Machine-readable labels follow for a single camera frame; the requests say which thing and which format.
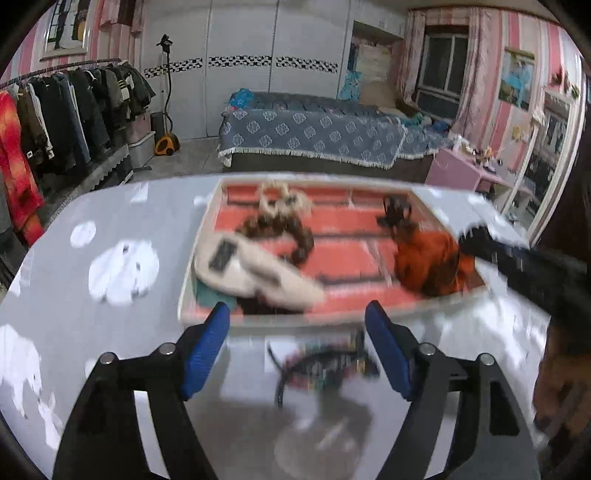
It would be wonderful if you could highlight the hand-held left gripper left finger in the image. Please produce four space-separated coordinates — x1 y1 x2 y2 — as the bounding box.
53 301 232 480

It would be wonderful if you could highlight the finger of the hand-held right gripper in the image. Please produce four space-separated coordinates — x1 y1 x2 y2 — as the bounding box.
457 224 509 271

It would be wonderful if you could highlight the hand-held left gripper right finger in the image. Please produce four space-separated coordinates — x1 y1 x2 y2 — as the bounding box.
365 300 541 480

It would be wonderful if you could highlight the teal hair tie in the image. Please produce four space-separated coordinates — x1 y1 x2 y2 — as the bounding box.
196 282 241 310

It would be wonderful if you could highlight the orange scrunchie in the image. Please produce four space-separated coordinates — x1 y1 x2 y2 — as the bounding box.
392 226 476 296

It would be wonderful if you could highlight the rainbow hair clip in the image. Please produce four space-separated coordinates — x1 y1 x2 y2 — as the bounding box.
288 353 365 391

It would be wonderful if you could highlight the black toothed headband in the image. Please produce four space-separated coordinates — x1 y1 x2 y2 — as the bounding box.
267 339 370 409

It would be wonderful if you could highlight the cream wide headband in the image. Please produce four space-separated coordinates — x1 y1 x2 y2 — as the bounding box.
193 231 326 310

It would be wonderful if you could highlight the brick pattern jewelry tray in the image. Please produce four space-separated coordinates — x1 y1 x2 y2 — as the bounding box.
178 174 490 326

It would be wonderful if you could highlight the person's right hand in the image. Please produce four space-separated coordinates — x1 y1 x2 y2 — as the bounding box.
533 323 591 444

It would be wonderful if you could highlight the pink cabinet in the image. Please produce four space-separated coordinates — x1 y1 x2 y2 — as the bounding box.
425 148 522 195

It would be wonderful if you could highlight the black hair claw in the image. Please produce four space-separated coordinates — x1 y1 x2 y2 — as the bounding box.
376 195 414 232

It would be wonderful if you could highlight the white standing mirror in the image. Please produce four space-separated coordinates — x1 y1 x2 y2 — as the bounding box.
503 88 585 245

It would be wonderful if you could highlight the beige scrunchie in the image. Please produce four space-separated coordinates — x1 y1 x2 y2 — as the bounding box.
256 181 315 217

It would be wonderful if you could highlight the pink curtain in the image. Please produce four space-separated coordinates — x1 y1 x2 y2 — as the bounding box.
399 9 426 107
462 7 494 134

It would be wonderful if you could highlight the window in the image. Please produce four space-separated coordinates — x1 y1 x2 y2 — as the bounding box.
416 25 469 112

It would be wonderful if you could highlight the bed with blue blanket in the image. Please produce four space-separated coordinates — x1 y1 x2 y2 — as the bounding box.
217 91 455 169

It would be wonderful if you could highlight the garment steamer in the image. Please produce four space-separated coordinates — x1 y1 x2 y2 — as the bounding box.
154 33 182 157

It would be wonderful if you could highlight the blue hanging cloth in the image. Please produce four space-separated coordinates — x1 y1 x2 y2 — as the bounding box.
339 41 365 102

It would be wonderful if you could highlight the plastic storage box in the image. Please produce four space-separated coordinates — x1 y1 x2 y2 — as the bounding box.
127 113 158 167

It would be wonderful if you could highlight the row of hanging clothes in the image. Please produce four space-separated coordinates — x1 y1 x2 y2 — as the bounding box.
0 62 155 245

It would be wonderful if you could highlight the white wardrobe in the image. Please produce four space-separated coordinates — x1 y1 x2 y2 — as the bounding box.
141 0 409 139

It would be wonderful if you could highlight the metal clothes rack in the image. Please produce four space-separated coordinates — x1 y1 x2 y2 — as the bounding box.
0 58 123 93

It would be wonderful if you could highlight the pink hanging cloth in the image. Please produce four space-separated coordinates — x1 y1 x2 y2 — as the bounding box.
99 0 144 33

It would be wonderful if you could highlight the unframed wall poster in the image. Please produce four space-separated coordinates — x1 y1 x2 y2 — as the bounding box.
499 46 535 112

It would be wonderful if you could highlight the framed wall poster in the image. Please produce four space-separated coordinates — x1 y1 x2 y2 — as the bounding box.
39 0 93 61

